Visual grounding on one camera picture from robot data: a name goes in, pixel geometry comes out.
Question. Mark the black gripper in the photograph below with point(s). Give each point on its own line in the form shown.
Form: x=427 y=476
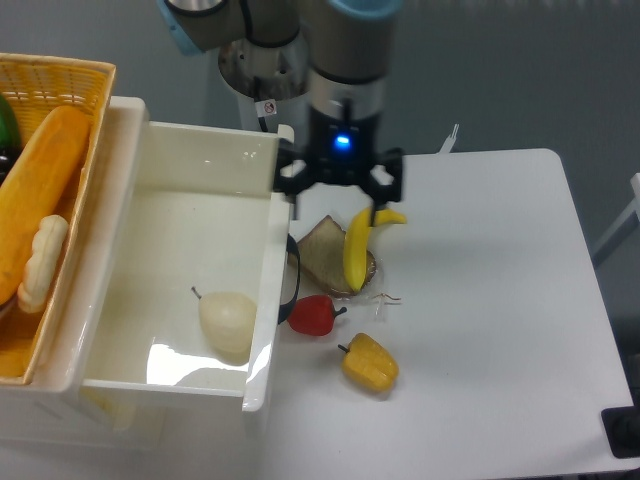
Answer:
x=340 y=152

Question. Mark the pale white pear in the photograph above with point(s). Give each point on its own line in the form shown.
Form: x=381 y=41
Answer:
x=227 y=321

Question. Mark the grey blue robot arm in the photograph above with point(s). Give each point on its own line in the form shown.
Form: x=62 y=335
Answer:
x=349 y=52

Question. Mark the open white upper drawer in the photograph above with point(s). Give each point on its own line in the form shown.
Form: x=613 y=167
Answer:
x=202 y=218

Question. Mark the white drawer cabinet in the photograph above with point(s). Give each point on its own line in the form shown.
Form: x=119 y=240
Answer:
x=54 y=407

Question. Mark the yellow banana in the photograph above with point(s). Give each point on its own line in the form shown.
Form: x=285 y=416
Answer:
x=355 y=263

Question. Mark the bread slice in plastic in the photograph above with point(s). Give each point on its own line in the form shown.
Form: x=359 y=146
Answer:
x=321 y=255

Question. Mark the red bell pepper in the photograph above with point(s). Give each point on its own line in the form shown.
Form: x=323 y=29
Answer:
x=314 y=315

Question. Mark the yellow bell pepper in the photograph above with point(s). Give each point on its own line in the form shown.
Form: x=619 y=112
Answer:
x=369 y=364

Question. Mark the orange baguette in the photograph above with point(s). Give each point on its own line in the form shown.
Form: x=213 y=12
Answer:
x=34 y=186

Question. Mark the small white bread roll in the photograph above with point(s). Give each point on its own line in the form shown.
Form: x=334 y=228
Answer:
x=41 y=266

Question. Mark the yellow wicker basket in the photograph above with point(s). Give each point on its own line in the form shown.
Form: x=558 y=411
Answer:
x=34 y=86

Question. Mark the dark eggplant in basket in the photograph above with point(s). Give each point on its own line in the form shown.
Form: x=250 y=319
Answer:
x=8 y=157

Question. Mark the green pepper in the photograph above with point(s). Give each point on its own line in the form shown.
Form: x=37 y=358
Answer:
x=10 y=134

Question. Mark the black object at edge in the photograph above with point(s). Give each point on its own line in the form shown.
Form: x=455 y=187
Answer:
x=622 y=431

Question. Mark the black drawer handle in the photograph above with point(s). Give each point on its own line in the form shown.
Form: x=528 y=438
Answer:
x=286 y=309

